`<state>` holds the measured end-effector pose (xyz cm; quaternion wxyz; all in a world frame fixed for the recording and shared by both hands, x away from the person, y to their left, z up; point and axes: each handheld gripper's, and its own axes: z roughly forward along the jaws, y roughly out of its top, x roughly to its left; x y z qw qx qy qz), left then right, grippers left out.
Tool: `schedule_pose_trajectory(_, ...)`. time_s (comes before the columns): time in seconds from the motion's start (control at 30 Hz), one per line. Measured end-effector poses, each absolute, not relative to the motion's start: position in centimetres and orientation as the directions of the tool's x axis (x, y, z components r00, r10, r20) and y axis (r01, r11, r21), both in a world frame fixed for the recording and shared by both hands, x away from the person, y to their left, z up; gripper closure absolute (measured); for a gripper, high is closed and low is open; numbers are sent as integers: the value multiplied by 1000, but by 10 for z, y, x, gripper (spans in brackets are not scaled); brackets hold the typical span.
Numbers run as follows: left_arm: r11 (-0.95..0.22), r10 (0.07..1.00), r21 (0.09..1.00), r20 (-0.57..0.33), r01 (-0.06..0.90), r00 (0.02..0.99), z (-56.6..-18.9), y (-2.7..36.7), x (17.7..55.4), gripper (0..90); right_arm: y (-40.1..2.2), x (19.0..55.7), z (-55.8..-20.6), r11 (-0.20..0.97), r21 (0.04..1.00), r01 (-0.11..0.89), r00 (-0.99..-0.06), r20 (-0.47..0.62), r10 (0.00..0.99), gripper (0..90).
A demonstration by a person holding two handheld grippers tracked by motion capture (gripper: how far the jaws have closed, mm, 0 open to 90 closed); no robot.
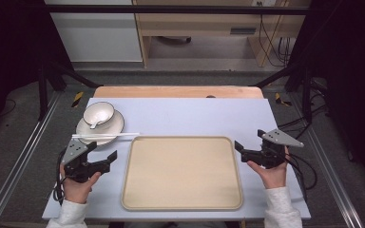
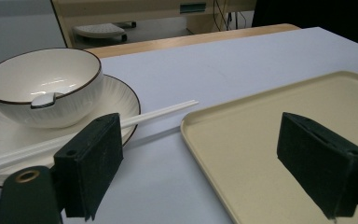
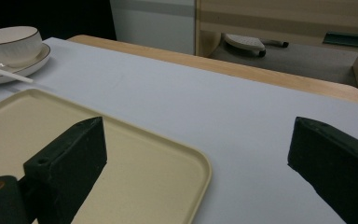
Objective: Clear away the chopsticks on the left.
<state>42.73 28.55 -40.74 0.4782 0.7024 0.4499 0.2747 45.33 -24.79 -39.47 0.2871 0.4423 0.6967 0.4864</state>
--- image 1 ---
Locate yellow black floor tape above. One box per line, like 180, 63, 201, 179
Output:
71, 91, 85, 108
274, 92, 293, 107

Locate pale blue table board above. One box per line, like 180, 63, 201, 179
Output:
41, 97, 312, 221

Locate aluminium floor rail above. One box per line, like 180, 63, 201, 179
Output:
289, 93, 365, 228
0, 90, 63, 228

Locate white plate dark rim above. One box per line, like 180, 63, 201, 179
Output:
75, 108, 125, 147

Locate white chopstick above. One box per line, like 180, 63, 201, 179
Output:
71, 132, 141, 138
71, 135, 131, 141

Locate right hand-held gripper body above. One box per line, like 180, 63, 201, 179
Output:
247, 128, 305, 170

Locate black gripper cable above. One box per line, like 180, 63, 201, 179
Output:
284, 152, 318, 191
52, 147, 69, 207

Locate white bowl dark rim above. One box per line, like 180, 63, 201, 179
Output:
82, 101, 116, 127

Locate white ceramic spoon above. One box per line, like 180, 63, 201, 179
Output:
89, 110, 109, 130

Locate black metal frame stand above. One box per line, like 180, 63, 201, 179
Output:
37, 60, 101, 122
253, 61, 314, 124

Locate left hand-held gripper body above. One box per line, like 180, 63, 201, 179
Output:
61, 139, 110, 184

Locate white cabinet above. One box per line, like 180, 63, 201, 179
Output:
44, 0, 144, 64

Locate person's left hand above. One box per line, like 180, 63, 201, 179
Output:
59, 163, 103, 205

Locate beige rectangular tray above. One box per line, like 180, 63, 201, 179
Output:
120, 135, 244, 213

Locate black floor cables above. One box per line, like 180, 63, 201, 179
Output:
277, 77, 331, 141

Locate wooden desk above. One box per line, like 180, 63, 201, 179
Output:
132, 0, 312, 68

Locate black hanging cables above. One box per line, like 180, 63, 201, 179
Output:
257, 1, 293, 68

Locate black horizontal frame bar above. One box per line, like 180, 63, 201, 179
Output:
42, 4, 312, 16

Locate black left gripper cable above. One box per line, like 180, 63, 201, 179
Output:
52, 147, 69, 207

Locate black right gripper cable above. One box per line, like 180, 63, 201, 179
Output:
284, 152, 318, 191

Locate person's right hand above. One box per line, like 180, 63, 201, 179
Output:
246, 145, 291, 190

